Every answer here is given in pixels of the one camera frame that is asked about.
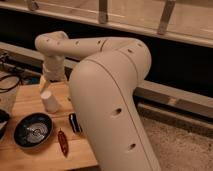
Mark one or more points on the dark object at left edge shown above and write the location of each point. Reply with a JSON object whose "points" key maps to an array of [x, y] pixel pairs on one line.
{"points": [[4, 118]]}

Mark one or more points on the red pen-shaped object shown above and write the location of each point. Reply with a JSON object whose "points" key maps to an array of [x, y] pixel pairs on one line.
{"points": [[63, 142]]}

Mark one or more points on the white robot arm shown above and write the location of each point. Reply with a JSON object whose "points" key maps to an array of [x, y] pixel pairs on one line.
{"points": [[101, 88]]}

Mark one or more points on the wooden board table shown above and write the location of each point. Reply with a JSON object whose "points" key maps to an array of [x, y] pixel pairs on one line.
{"points": [[47, 156]]}

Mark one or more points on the black white striped block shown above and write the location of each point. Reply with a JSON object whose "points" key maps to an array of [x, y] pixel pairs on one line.
{"points": [[74, 123]]}

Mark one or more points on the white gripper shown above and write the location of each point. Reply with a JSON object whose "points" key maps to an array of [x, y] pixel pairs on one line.
{"points": [[53, 70]]}

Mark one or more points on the black patterned bowl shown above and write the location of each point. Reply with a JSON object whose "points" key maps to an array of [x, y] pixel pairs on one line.
{"points": [[33, 130]]}

